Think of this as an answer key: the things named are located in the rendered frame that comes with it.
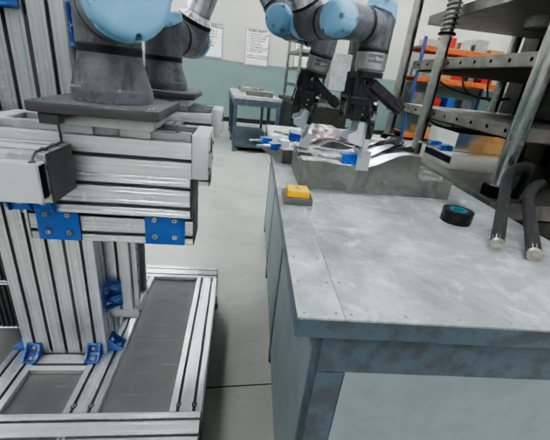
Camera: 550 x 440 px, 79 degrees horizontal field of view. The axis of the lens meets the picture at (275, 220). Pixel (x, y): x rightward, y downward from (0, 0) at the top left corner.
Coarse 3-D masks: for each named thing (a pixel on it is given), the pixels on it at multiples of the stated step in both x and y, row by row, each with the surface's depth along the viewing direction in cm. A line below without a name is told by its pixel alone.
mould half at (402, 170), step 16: (304, 160) 103; (320, 160) 105; (336, 160) 109; (384, 160) 105; (400, 160) 104; (416, 160) 105; (304, 176) 105; (320, 176) 105; (336, 176) 106; (352, 176) 106; (368, 176) 106; (384, 176) 106; (400, 176) 107; (416, 176) 107; (432, 176) 113; (368, 192) 108; (384, 192) 109; (400, 192) 109; (416, 192) 109; (432, 192) 109; (448, 192) 110
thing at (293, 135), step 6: (276, 132) 117; (282, 132) 117; (294, 132) 117; (300, 132) 119; (288, 138) 117; (294, 138) 117; (300, 138) 117; (306, 138) 117; (300, 144) 118; (306, 144) 118
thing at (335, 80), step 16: (288, 48) 594; (352, 48) 505; (288, 64) 605; (336, 64) 488; (352, 64) 515; (336, 80) 498; (288, 96) 609; (320, 96) 648; (288, 112) 547; (320, 112) 537; (336, 112) 541
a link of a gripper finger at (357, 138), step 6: (360, 126) 87; (366, 126) 86; (354, 132) 87; (360, 132) 87; (348, 138) 87; (354, 138) 87; (360, 138) 87; (354, 144) 88; (360, 144) 88; (366, 144) 87; (366, 150) 89; (360, 156) 90
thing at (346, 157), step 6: (354, 150) 93; (360, 150) 90; (324, 156) 92; (330, 156) 92; (336, 156) 92; (342, 156) 91; (348, 156) 91; (354, 156) 91; (366, 156) 91; (342, 162) 91; (348, 162) 91; (354, 162) 92; (360, 162) 91; (366, 162) 91; (354, 168) 92; (360, 168) 92; (366, 168) 92
